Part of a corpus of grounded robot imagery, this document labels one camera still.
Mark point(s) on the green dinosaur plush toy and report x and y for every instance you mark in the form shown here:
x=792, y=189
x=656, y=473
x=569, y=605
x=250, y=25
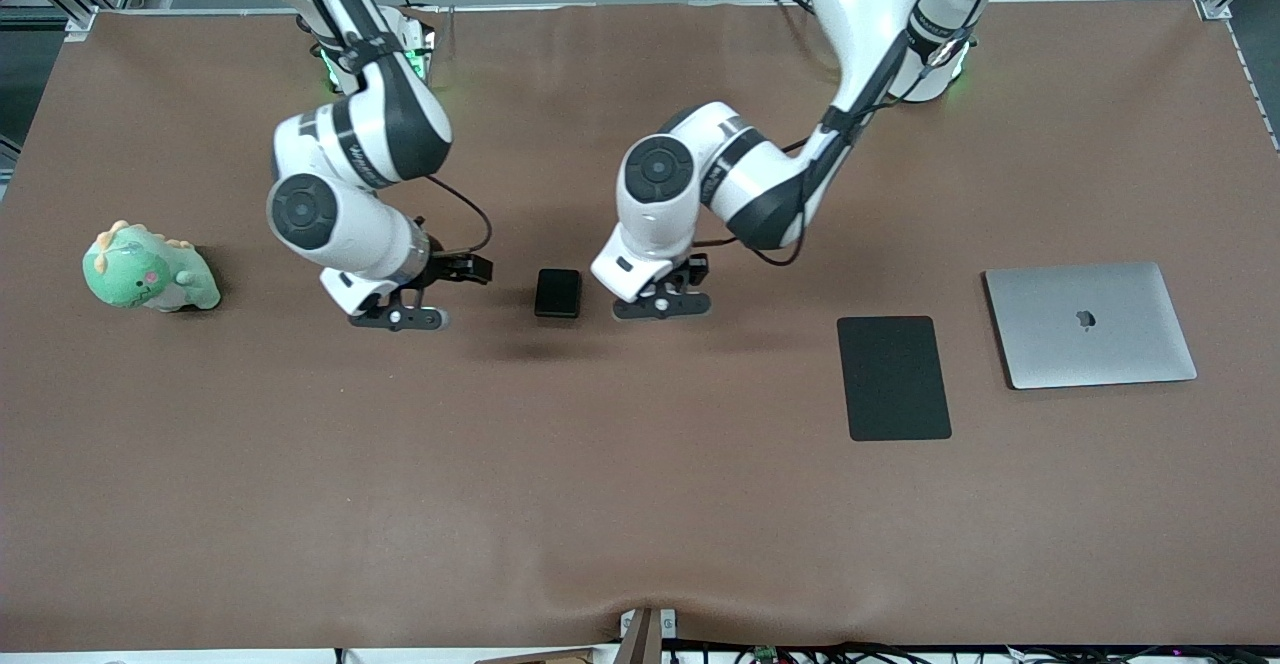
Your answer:
x=130, y=274

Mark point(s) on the camera mount post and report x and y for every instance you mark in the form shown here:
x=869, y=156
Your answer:
x=640, y=639

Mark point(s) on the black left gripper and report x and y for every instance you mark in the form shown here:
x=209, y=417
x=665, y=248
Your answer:
x=694, y=270

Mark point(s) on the silver laptop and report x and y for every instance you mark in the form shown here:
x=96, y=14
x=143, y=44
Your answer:
x=1090, y=344

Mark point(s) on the brown table cover cloth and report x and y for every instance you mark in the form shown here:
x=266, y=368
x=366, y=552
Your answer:
x=640, y=464

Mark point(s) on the black mouse pad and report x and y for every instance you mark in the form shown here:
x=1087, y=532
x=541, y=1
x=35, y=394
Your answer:
x=893, y=379

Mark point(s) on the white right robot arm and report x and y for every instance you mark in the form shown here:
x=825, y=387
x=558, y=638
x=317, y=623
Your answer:
x=380, y=134

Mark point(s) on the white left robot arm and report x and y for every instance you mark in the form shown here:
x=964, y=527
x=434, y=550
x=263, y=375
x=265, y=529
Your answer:
x=740, y=184

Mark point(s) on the black phone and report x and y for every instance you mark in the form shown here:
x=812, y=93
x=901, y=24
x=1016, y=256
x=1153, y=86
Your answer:
x=557, y=293

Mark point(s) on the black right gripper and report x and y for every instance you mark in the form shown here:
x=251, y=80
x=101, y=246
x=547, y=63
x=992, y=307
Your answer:
x=447, y=267

